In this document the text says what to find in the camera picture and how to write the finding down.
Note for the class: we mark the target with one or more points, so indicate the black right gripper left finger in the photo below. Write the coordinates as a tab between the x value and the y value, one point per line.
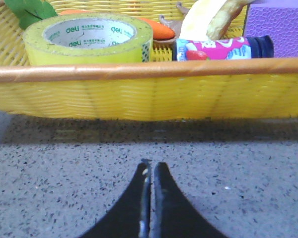
129	217

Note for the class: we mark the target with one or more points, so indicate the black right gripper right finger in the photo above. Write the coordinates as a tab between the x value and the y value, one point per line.
175	216

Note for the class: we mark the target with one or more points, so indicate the yellow tape roll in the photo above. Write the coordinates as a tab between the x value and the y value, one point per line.
86	38

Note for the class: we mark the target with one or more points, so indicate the yellow woven basket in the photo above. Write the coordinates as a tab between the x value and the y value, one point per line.
160	90

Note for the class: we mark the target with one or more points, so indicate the pink labelled small bottle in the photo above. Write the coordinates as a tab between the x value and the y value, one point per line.
239	48

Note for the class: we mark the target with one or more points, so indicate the orange toy carrot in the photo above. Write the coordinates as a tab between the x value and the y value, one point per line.
32	11

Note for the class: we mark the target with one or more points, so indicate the peeled toy banana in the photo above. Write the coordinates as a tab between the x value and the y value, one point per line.
210	19

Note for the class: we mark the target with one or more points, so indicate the purple textured box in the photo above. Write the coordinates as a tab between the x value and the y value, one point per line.
277	19

